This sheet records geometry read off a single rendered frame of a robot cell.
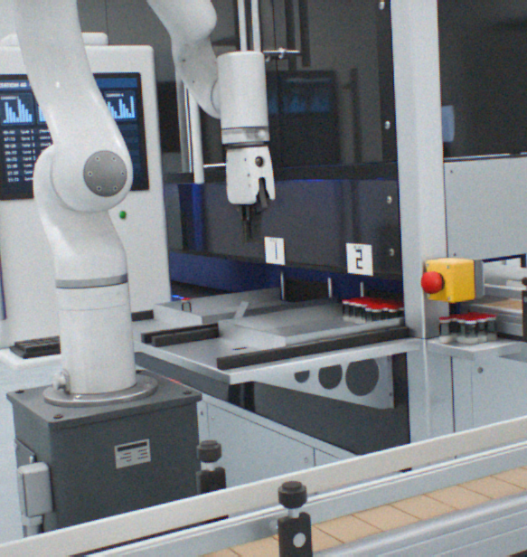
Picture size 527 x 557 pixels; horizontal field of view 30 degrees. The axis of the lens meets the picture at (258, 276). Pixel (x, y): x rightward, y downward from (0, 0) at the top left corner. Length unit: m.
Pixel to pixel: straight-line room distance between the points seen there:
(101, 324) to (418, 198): 0.62
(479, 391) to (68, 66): 0.98
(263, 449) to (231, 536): 1.72
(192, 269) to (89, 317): 1.31
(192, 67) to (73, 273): 0.45
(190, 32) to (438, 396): 0.81
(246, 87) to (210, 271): 1.12
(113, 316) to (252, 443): 0.99
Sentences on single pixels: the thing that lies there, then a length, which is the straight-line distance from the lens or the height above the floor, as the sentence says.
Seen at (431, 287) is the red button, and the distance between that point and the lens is 1.74.
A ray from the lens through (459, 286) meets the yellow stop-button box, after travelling 1.75.
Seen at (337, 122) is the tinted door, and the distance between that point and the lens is 2.01.
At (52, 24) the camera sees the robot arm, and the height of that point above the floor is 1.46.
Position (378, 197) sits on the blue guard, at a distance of 1.89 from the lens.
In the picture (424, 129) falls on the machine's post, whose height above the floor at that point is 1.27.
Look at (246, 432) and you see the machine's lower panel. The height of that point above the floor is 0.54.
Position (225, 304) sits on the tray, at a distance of 2.34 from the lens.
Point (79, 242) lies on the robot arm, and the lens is 1.59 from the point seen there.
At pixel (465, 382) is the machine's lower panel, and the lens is 1.91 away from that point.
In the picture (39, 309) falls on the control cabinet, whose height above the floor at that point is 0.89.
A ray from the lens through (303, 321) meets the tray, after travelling 2.05.
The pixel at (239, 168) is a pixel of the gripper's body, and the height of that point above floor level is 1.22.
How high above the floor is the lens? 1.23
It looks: 7 degrees down
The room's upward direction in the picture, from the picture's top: 4 degrees counter-clockwise
